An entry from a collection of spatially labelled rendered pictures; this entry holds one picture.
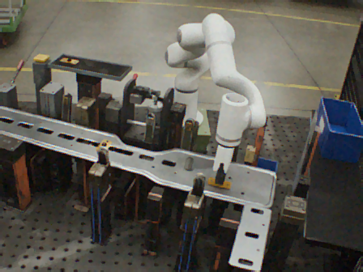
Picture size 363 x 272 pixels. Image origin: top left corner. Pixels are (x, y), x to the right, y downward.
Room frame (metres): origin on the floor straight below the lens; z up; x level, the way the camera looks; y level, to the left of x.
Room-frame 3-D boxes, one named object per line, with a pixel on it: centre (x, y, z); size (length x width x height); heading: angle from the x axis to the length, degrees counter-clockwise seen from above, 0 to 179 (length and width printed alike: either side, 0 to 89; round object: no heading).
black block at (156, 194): (1.13, 0.05, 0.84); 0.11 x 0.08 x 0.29; 168
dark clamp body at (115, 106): (1.55, 0.27, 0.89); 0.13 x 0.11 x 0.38; 168
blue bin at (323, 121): (1.54, -0.68, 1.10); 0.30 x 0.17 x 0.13; 174
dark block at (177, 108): (1.51, 0.02, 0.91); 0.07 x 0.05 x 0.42; 168
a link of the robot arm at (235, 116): (1.20, -0.16, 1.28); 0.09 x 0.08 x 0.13; 105
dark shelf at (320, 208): (1.35, -0.64, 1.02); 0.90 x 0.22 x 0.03; 168
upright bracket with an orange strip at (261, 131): (1.38, -0.30, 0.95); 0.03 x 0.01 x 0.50; 78
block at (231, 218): (1.05, -0.20, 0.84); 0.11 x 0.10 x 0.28; 168
